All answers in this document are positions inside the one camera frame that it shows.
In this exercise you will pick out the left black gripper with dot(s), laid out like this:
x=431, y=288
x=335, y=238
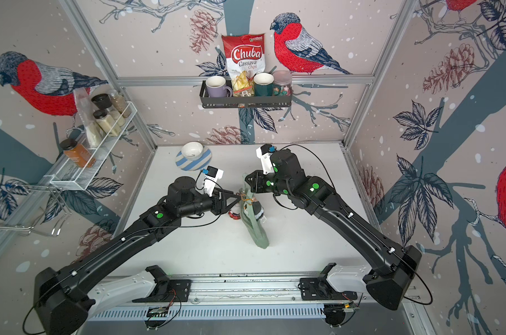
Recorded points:
x=219, y=204

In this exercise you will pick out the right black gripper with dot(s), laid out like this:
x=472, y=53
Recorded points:
x=256, y=185

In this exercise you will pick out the green corduroy bag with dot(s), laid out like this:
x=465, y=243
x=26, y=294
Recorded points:
x=254, y=228

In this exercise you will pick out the red white bear charm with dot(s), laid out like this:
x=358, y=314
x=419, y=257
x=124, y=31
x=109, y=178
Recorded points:
x=234, y=215

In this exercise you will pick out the dark plush doll keychain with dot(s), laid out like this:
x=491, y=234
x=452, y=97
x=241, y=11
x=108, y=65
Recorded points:
x=259, y=213

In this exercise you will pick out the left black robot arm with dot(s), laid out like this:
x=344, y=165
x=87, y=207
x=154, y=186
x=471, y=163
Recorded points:
x=61, y=297

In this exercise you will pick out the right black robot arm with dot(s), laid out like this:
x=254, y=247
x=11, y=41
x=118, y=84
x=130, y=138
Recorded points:
x=393, y=267

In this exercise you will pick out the red Chuba chips bag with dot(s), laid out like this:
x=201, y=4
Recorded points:
x=245, y=57

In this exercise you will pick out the clear plastic zip bag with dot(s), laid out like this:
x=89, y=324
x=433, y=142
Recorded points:
x=85, y=110

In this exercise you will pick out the blue striped saucer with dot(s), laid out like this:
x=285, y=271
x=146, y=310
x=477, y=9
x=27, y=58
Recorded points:
x=198, y=163

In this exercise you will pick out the white small bowl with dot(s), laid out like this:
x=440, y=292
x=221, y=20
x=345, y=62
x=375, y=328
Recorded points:
x=192, y=150

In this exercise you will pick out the green mug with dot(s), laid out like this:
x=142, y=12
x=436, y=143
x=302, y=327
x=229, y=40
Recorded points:
x=263, y=84

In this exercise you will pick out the pink lidded candy jar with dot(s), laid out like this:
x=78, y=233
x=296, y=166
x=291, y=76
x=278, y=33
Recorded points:
x=282, y=84

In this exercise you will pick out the purple mug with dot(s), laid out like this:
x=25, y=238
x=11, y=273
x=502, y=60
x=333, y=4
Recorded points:
x=217, y=87

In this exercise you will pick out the beige spice jar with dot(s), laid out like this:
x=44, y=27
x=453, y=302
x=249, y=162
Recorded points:
x=107, y=123

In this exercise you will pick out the far brown spice jar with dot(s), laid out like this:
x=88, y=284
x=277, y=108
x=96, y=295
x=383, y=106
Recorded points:
x=120, y=103

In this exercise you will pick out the orange spice bottle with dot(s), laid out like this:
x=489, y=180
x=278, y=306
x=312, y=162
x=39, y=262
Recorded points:
x=77, y=153

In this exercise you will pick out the black lid spice jar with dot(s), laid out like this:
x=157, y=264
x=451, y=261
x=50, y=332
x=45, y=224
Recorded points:
x=105, y=106

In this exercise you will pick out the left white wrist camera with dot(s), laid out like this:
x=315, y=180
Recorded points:
x=212, y=175

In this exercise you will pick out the dark metal wall shelf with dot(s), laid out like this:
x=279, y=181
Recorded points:
x=230, y=101

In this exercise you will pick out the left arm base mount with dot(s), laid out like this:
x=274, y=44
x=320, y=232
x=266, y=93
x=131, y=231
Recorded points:
x=166, y=289

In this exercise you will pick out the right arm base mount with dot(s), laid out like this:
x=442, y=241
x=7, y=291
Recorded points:
x=318, y=289

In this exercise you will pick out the white wire spice rack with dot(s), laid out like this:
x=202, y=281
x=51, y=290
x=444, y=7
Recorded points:
x=71, y=177

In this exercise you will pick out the metal wire hook rack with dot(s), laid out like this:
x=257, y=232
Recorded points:
x=28, y=209

